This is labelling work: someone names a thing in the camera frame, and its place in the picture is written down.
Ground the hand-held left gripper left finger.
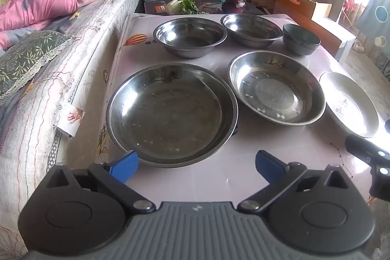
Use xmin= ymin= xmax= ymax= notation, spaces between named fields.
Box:
xmin=46 ymin=150 xmax=156 ymax=214

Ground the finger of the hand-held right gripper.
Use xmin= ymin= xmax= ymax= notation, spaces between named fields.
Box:
xmin=345 ymin=135 xmax=390 ymax=202

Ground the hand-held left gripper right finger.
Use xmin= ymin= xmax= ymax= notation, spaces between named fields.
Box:
xmin=237 ymin=150 xmax=351 ymax=213

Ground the white ceramic plate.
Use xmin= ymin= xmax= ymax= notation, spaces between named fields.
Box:
xmin=319 ymin=71 xmax=379 ymax=138

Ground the large stainless steel plate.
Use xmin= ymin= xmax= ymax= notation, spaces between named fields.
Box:
xmin=106 ymin=63 xmax=239 ymax=168

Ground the medium stainless steel plate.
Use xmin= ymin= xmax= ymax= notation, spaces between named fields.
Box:
xmin=228 ymin=50 xmax=326 ymax=126

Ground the teal ceramic bowl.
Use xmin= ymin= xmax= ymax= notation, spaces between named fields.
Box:
xmin=282 ymin=23 xmax=321 ymax=56

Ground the stainless steel bowl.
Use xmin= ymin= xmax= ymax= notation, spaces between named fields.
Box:
xmin=153 ymin=17 xmax=228 ymax=59
xmin=220 ymin=13 xmax=283 ymax=49

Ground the small white card box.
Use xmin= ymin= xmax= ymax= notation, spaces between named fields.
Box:
xmin=53 ymin=104 xmax=86 ymax=138

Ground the blue hanging cloth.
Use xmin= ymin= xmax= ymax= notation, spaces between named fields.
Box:
xmin=355 ymin=0 xmax=390 ymax=78

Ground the white quilted mattress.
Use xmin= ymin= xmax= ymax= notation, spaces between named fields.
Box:
xmin=0 ymin=0 xmax=144 ymax=260

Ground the green floral pillow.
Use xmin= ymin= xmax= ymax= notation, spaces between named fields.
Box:
xmin=0 ymin=30 xmax=80 ymax=102

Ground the brown cardboard box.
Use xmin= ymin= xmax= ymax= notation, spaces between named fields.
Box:
xmin=273 ymin=0 xmax=332 ymax=24

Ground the purple onion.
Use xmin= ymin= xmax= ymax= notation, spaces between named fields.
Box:
xmin=221 ymin=0 xmax=247 ymax=14

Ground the napa cabbage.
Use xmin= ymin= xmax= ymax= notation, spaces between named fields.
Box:
xmin=166 ymin=0 xmax=208 ymax=15

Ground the dark side table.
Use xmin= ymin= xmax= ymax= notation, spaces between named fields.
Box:
xmin=144 ymin=0 xmax=269 ymax=16

